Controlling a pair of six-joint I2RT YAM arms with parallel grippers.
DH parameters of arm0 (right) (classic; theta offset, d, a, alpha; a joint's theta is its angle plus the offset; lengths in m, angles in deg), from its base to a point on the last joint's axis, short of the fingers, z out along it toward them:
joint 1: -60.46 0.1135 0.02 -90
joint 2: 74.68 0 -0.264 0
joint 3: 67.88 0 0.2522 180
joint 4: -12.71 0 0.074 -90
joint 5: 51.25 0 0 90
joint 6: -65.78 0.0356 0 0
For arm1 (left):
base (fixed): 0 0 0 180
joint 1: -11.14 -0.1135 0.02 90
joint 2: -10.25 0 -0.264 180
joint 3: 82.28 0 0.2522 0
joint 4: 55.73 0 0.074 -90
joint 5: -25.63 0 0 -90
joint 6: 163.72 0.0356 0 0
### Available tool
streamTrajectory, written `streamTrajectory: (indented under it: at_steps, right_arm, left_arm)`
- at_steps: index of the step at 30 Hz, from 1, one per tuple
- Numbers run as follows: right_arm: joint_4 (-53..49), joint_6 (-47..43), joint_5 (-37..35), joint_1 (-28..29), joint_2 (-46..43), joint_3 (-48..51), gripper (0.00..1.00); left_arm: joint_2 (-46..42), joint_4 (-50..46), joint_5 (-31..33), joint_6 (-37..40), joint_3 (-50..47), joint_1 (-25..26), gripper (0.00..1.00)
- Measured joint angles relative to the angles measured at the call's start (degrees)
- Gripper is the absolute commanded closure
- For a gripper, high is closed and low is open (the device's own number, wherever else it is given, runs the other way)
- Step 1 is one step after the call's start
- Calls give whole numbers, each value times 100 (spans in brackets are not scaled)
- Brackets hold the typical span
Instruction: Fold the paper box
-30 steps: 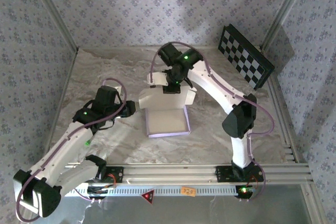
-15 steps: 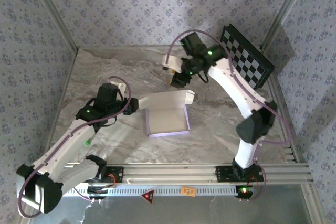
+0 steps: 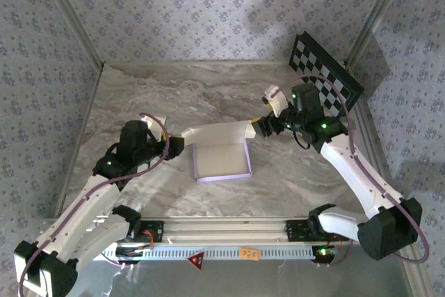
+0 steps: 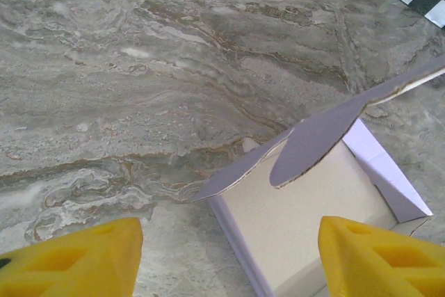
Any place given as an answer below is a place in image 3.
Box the white paper box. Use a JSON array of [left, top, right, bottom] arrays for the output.
[[180, 119, 260, 183]]

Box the black white checkerboard panel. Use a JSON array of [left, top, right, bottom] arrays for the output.
[[288, 31, 365, 119]]

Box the orange label sticker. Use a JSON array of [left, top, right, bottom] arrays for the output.
[[239, 247, 261, 262]]

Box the red triangle warning sticker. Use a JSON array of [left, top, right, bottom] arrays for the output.
[[186, 250, 206, 272]]

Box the grey metal sheet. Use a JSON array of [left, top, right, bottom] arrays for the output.
[[69, 258, 414, 297]]

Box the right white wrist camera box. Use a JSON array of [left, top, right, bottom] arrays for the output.
[[263, 85, 288, 118]]

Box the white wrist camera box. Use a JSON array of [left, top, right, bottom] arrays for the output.
[[263, 85, 288, 118], [145, 114, 168, 141]]

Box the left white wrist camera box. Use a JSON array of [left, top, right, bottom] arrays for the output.
[[145, 114, 168, 141]]

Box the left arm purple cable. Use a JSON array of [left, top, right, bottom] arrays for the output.
[[19, 112, 171, 297]]

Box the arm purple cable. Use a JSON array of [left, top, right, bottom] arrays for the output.
[[19, 112, 171, 297], [274, 74, 430, 265]]

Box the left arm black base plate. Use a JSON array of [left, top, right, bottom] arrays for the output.
[[131, 219, 165, 243]]

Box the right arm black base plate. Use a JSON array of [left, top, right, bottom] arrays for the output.
[[285, 219, 350, 242]]

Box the long aluminium base rail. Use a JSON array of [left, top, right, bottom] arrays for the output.
[[40, 216, 416, 246]]

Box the aluminium frame post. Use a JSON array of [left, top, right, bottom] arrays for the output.
[[346, 0, 415, 67], [34, 0, 105, 70]]

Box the grey slotted cable duct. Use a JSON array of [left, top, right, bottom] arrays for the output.
[[93, 244, 316, 262]]

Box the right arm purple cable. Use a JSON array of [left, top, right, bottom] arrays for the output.
[[274, 74, 430, 265]]

